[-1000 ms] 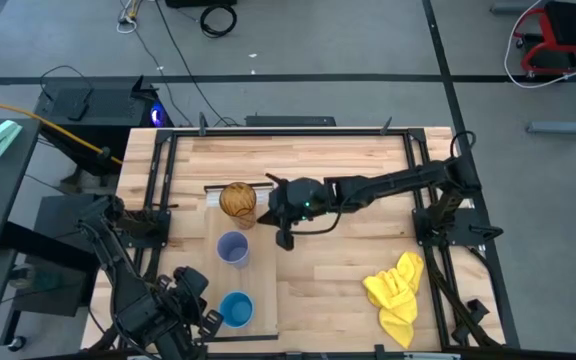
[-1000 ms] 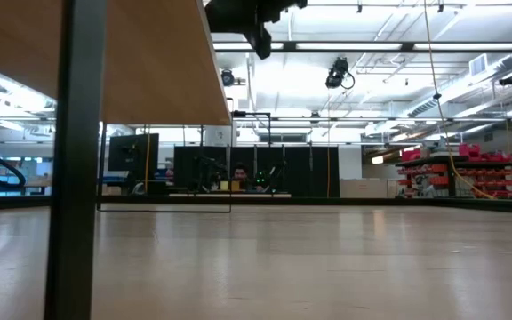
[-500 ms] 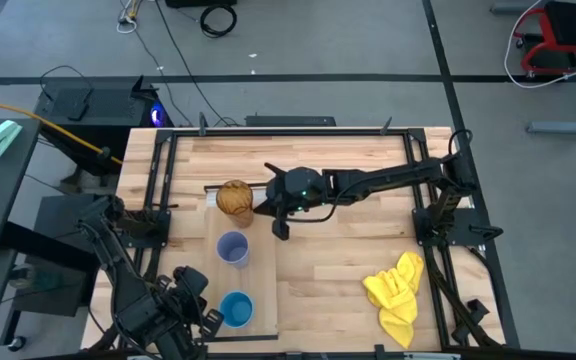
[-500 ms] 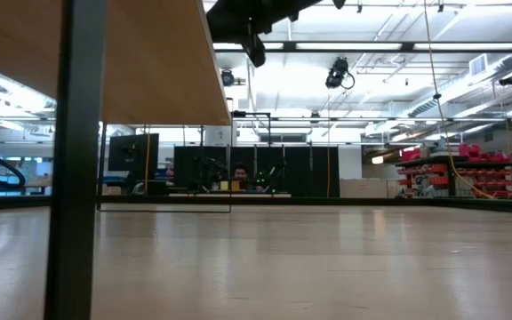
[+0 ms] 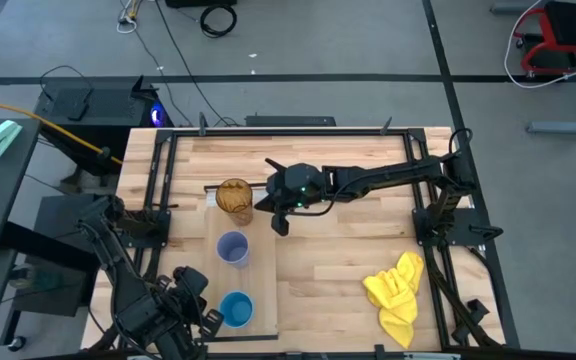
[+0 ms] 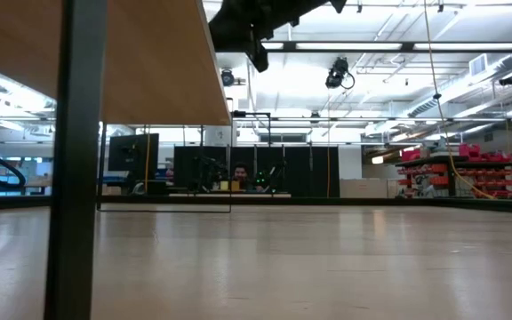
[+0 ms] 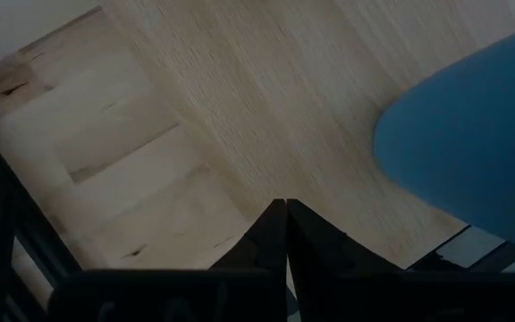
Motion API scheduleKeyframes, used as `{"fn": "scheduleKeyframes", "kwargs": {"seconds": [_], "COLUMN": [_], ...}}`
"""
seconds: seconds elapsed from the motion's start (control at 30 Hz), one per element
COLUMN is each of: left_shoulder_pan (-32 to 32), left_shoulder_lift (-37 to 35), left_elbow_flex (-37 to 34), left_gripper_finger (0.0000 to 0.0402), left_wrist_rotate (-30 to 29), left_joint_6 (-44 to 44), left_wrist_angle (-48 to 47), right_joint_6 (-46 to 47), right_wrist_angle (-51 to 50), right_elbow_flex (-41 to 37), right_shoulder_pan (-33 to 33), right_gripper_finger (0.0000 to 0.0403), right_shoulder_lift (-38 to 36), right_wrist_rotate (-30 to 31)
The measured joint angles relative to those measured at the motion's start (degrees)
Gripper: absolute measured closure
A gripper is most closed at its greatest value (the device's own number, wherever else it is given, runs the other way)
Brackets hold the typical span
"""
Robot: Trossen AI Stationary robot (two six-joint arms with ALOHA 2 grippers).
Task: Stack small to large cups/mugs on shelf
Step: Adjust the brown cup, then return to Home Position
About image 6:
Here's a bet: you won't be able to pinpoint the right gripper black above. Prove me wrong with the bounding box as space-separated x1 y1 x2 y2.
208 0 292 73

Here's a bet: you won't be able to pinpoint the wooden shelf board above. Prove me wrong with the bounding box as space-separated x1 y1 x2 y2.
0 0 233 320

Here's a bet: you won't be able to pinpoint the person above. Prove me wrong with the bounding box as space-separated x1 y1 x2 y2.
231 162 252 192

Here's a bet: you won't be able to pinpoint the black computer monitor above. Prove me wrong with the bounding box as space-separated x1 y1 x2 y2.
108 132 160 172

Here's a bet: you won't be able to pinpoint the beige cardboard boxes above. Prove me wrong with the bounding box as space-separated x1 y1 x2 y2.
339 178 399 199

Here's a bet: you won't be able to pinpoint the white ceiling vent unit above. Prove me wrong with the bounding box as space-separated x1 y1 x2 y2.
468 53 489 76

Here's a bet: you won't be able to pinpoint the storage rack with red bins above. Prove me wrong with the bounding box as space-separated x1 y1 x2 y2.
393 142 512 200

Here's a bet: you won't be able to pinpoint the black background stand frame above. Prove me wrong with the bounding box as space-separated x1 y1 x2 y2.
230 110 272 148

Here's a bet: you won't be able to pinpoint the black ceiling cord reel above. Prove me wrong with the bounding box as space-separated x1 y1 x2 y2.
324 56 356 90

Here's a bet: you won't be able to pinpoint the black partition wall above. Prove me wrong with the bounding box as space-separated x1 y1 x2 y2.
173 145 340 199

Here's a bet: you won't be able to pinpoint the black aluminium frame rail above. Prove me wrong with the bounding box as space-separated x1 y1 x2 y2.
0 193 512 215

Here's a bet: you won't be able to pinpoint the black overhead frame beam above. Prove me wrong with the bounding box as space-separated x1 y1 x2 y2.
260 40 512 53

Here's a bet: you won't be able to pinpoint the long yellow hanging cable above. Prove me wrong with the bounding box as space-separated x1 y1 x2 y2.
422 0 497 200

